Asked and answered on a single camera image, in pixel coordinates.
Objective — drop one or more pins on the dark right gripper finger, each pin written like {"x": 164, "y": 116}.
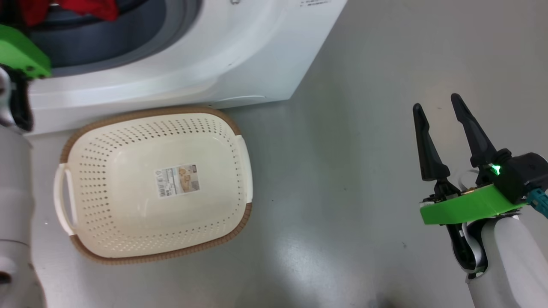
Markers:
{"x": 430, "y": 154}
{"x": 477, "y": 141}

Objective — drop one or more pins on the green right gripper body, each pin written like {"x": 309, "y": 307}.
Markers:
{"x": 466, "y": 209}

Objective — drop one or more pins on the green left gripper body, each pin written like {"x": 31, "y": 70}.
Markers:
{"x": 21, "y": 53}

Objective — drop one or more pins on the red and white garment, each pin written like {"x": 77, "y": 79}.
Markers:
{"x": 85, "y": 8}

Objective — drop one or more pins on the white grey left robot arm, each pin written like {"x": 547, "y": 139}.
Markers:
{"x": 15, "y": 192}

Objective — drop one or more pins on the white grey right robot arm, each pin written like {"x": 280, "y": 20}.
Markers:
{"x": 509, "y": 265}

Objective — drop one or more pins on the cream perforated basket brown rim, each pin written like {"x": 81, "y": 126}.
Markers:
{"x": 128, "y": 214}

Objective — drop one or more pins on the white front-load washing machine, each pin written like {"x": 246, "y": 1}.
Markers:
{"x": 239, "y": 64}

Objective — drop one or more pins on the round white filter cover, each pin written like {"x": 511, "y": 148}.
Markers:
{"x": 239, "y": 102}

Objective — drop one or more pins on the paper product sticker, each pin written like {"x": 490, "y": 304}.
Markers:
{"x": 177, "y": 180}

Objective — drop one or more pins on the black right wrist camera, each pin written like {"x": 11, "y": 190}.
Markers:
{"x": 522, "y": 175}

